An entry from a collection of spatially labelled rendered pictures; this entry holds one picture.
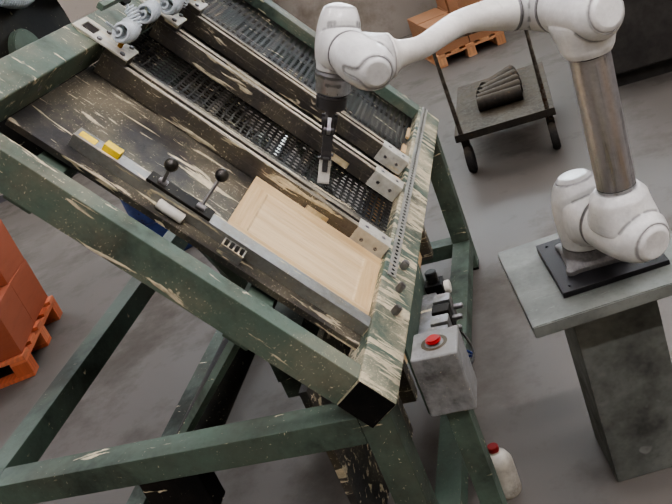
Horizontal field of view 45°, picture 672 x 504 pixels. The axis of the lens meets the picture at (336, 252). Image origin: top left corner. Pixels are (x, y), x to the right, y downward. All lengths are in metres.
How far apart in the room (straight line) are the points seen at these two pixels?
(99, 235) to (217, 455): 0.71
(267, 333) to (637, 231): 0.98
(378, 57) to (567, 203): 0.85
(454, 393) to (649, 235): 0.64
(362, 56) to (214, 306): 0.72
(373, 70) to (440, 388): 0.80
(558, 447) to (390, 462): 0.98
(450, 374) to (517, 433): 1.17
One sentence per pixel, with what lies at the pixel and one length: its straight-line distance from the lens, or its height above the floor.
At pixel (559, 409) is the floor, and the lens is 3.21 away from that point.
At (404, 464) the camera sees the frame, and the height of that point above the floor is 0.61.
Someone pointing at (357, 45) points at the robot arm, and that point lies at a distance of 1.78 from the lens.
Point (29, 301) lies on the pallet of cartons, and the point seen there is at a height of 0.28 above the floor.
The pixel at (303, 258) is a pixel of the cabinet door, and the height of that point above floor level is 1.09.
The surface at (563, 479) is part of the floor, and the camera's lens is 2.93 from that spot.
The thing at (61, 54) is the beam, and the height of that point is 1.85.
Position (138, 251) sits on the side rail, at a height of 1.40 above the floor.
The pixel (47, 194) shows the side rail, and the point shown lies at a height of 1.60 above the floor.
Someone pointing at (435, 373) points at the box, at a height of 0.88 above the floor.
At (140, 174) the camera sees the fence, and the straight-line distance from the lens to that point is 2.22.
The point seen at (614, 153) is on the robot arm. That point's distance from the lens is 2.15.
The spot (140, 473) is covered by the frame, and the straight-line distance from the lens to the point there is 2.46.
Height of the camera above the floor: 2.00
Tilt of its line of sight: 23 degrees down
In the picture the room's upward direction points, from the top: 22 degrees counter-clockwise
